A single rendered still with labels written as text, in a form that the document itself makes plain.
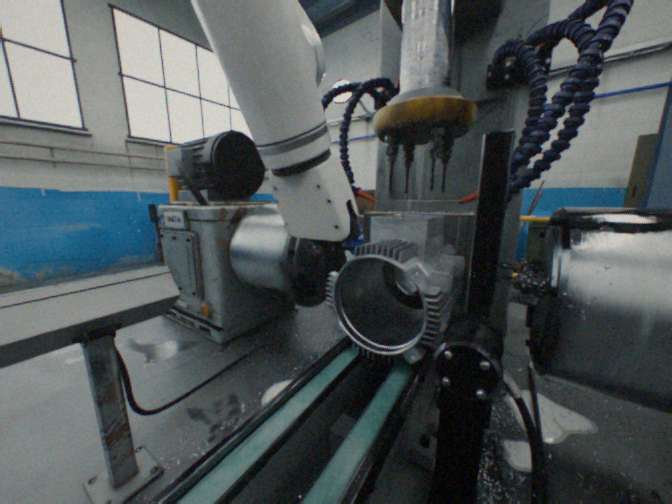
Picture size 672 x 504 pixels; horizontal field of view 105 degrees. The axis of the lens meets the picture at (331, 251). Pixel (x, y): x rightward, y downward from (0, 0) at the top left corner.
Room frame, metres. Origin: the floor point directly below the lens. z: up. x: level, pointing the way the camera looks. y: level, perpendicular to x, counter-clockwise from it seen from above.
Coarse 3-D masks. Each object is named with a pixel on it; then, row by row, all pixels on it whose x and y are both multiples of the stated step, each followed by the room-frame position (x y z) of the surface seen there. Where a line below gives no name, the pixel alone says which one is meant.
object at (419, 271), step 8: (448, 248) 0.48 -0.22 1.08; (352, 256) 0.42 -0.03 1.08; (416, 264) 0.34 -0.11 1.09; (424, 264) 0.35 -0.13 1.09; (408, 272) 0.34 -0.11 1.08; (416, 272) 0.34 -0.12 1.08; (424, 272) 0.33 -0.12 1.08; (416, 280) 0.34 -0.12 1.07; (336, 328) 0.41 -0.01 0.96; (344, 336) 0.40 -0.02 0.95; (408, 352) 0.34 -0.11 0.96; (416, 352) 0.33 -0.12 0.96; (424, 352) 0.34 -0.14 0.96; (408, 360) 0.34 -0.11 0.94; (416, 360) 0.33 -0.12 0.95
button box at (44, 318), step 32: (64, 288) 0.26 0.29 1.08; (96, 288) 0.28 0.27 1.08; (128, 288) 0.30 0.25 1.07; (160, 288) 0.32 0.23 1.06; (0, 320) 0.22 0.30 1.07; (32, 320) 0.23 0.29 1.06; (64, 320) 0.24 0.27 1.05; (96, 320) 0.26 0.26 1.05; (128, 320) 0.31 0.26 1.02; (0, 352) 0.21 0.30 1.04; (32, 352) 0.24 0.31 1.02
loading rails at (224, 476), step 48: (288, 384) 0.31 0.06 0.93; (336, 384) 0.34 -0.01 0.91; (384, 384) 0.32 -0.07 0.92; (432, 384) 0.42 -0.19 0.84; (240, 432) 0.23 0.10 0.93; (288, 432) 0.25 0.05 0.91; (336, 432) 0.31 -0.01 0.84; (384, 432) 0.23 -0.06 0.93; (192, 480) 0.19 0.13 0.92; (240, 480) 0.20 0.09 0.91; (288, 480) 0.25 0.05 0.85; (336, 480) 0.19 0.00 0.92; (384, 480) 0.23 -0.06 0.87
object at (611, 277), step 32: (576, 224) 0.31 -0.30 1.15; (608, 224) 0.30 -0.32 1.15; (640, 224) 0.29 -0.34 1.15; (544, 256) 0.38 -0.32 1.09; (576, 256) 0.28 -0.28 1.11; (608, 256) 0.27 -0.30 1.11; (640, 256) 0.26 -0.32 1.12; (544, 288) 0.32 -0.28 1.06; (576, 288) 0.27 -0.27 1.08; (608, 288) 0.26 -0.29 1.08; (640, 288) 0.25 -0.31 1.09; (544, 320) 0.31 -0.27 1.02; (576, 320) 0.26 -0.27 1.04; (608, 320) 0.25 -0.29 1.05; (640, 320) 0.24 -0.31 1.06; (544, 352) 0.30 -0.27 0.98; (576, 352) 0.26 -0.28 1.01; (608, 352) 0.25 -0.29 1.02; (640, 352) 0.23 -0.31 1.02; (576, 384) 0.29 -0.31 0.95; (608, 384) 0.26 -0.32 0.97; (640, 384) 0.24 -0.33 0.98
